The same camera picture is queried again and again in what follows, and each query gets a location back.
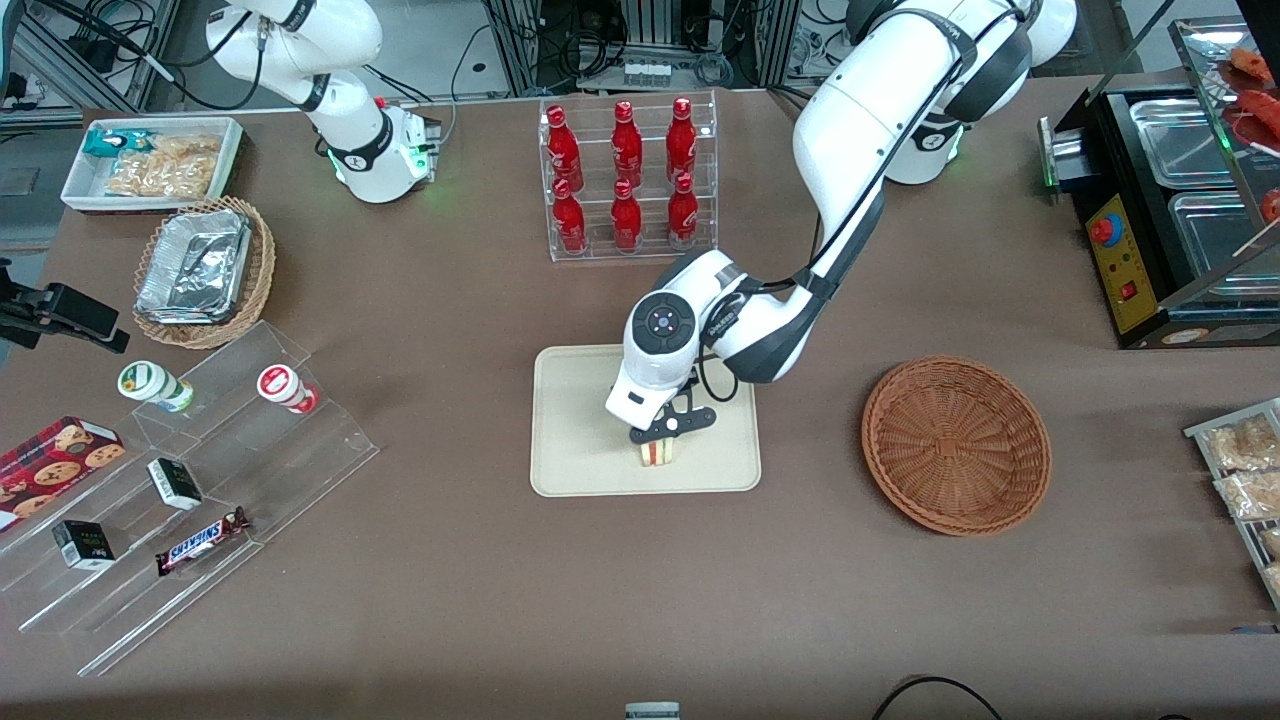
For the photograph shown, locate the stacked aluminium foil containers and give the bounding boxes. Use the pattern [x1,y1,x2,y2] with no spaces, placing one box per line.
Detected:
[136,208,253,325]

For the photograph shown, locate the green capped yogurt bottle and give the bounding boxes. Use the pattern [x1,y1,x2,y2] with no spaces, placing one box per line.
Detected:
[117,360,196,414]

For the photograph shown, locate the red capped yogurt bottle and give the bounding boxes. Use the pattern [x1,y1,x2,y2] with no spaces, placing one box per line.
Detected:
[256,364,320,416]

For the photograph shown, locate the red cookie box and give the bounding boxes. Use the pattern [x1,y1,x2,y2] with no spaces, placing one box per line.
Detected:
[0,416,127,533]

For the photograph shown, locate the clear acrylic bottle rack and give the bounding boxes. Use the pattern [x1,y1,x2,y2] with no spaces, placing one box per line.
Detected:
[538,90,719,263]

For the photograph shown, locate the teal snack packet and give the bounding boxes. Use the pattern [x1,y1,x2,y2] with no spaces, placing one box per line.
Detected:
[82,128,153,161]

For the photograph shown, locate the light oval wicker basket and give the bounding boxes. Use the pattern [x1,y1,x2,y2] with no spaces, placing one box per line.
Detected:
[132,195,277,350]

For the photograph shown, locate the beige plastic tray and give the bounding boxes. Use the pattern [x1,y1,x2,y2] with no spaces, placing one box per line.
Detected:
[529,340,763,498]

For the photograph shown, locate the aluminium frame with cables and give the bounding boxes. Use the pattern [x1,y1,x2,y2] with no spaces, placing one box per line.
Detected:
[0,0,186,113]

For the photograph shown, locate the clear bag of chips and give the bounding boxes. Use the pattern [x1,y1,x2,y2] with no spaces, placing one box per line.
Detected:
[105,135,223,199]

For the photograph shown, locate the red cola bottle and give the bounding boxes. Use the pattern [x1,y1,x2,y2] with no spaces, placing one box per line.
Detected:
[611,178,643,252]
[546,105,585,193]
[611,100,644,189]
[666,97,698,186]
[667,172,700,250]
[552,178,588,254]

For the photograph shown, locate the steel food pan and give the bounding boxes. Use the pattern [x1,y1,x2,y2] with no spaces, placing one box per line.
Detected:
[1128,97,1236,191]
[1167,190,1280,283]

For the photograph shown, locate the tray of packaged snacks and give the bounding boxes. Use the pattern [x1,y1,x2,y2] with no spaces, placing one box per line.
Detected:
[1184,397,1280,613]

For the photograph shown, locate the small black box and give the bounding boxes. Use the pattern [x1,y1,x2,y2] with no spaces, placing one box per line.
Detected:
[146,457,204,512]
[52,519,117,572]

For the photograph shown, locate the red fried food piece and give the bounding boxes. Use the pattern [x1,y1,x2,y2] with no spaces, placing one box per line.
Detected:
[1226,46,1277,87]
[1233,90,1280,153]

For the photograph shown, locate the black cable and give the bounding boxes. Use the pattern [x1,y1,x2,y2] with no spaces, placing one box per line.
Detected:
[871,676,1003,720]

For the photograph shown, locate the Snickers chocolate bar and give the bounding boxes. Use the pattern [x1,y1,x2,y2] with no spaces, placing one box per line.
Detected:
[155,506,252,578]

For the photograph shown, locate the brown round wicker basket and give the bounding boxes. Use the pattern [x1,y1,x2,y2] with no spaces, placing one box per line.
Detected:
[861,356,1053,538]

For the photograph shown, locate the clear acrylic stepped stand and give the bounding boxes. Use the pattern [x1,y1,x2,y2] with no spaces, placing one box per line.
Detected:
[0,320,381,679]

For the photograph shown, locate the black hot food display case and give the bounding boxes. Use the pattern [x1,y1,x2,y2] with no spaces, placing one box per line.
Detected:
[1038,15,1280,351]

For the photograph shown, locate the white rectangular snack bin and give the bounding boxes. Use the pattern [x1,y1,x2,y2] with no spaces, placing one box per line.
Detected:
[60,116,245,214]

